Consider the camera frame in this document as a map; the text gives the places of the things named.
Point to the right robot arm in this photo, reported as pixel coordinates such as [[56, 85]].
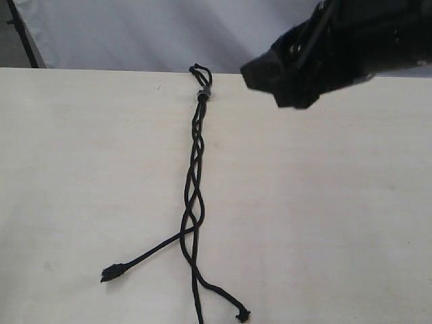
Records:
[[397, 38]]

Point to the black stand pole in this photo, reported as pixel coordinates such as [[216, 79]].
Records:
[[19, 26]]

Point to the grey backdrop cloth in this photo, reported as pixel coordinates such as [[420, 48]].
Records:
[[157, 36]]

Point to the black cable clamp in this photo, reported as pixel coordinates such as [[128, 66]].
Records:
[[204, 94]]

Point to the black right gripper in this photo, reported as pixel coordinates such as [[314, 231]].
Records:
[[312, 58]]

